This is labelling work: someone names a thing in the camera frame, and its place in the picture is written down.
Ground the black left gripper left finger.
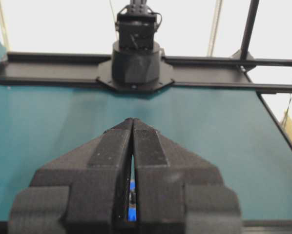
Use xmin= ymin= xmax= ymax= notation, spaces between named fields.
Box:
xmin=8 ymin=118 xmax=133 ymax=234

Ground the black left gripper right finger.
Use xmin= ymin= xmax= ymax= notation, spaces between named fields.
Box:
xmin=132 ymin=119 xmax=241 ymax=234

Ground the black opposite robot arm base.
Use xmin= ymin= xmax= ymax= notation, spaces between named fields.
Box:
xmin=96 ymin=0 xmax=174 ymax=93

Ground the teal table mat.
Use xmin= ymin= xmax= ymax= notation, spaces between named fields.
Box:
xmin=0 ymin=4 xmax=292 ymax=222

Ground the black aluminium frame rail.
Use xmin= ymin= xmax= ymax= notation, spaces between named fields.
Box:
xmin=0 ymin=53 xmax=292 ymax=94

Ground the black vertical frame post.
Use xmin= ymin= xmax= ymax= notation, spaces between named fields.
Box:
xmin=232 ymin=0 xmax=260 ymax=60

